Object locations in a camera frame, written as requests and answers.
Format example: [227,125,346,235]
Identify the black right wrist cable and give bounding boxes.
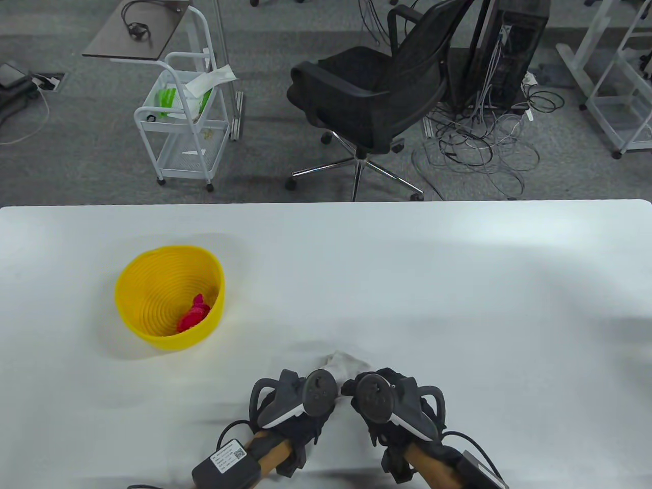
[443,430,500,479]

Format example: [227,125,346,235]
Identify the grey metal stand post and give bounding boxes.
[213,0,246,142]

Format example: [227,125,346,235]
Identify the black labelled wrist box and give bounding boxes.
[192,439,261,489]

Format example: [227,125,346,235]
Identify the person's left forearm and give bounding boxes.
[252,430,293,474]

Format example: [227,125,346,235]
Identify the black plain wrist box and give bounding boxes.
[456,450,510,489]

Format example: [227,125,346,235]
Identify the grey white hand controller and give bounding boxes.
[249,368,340,428]
[354,373,448,440]

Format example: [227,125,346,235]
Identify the black office chair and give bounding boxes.
[285,0,477,202]

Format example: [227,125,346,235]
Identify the dark top side table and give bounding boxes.
[82,0,192,64]

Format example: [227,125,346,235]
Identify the white desk leg frame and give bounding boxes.
[555,0,612,110]

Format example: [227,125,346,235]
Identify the black device on floor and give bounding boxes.
[0,61,39,125]

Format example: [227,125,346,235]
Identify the black cable on side table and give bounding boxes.
[121,0,190,41]

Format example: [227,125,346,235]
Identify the white floor cable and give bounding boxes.
[0,84,50,146]

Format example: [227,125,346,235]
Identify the tangle of floor cables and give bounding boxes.
[412,71,565,200]

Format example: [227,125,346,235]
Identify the green white packet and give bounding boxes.
[155,88,214,119]

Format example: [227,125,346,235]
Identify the person's right forearm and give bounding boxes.
[405,443,461,489]

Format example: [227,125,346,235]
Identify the grey white left hand controller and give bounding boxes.
[249,368,340,428]

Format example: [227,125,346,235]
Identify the yellow ribbed basket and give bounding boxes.
[115,245,226,350]

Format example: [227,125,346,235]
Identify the black computer tower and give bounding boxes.
[461,0,552,110]

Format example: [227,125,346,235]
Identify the white rolling wire cart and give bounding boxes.
[133,5,231,193]

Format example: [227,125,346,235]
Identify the person's left hand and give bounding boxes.
[275,404,339,448]

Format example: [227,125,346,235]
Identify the grey white right hand controller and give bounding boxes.
[354,373,448,440]

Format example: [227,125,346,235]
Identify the person's right hand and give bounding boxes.
[341,368,451,453]

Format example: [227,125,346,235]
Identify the white wire rack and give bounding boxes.
[585,0,652,159]

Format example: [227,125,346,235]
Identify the hanging black cables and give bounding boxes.
[358,0,395,46]

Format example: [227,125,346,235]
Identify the floor socket box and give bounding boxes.
[32,72,66,92]

